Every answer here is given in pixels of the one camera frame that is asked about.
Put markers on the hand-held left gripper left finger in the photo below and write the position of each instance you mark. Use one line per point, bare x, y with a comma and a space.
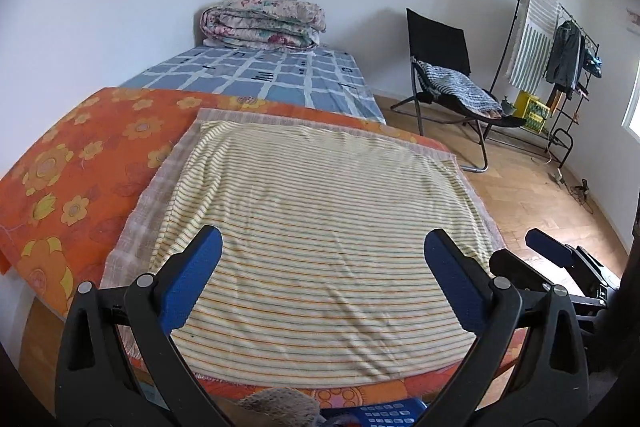
192, 274

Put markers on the orange floral blanket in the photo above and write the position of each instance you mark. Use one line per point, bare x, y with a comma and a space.
70, 167

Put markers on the blue checked bed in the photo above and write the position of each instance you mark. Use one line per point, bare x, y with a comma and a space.
250, 74

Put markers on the hanging green striped towel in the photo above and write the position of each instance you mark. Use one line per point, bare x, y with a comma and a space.
532, 42

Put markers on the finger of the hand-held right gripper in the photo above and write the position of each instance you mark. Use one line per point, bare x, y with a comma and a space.
550, 246
510, 264

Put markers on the window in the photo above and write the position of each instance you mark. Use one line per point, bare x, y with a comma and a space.
634, 107

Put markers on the yellow plastic crate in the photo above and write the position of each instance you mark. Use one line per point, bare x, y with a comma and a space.
531, 112

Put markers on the white power strip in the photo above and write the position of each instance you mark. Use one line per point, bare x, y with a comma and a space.
558, 177

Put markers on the brown furry item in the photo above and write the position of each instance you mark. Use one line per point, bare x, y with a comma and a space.
280, 407

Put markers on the black folding chair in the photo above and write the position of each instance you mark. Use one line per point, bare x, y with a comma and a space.
437, 37

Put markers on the folded floral quilt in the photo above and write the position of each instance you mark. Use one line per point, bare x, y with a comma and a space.
260, 24

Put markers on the checked chair cushion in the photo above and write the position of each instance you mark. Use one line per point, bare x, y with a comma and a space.
460, 87

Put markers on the blue plastic basket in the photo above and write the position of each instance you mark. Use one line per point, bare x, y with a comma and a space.
390, 414

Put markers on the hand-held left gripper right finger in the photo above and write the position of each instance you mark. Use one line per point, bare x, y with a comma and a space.
457, 279

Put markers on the hanging teal garment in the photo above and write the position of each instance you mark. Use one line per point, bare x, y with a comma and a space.
592, 64

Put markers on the black clothes rack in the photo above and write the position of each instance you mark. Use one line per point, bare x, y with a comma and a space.
554, 147

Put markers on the yellow striped towel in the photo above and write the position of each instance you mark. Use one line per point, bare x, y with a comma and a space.
310, 217

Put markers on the hanging dark jacket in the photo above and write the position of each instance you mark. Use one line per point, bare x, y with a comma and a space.
565, 57

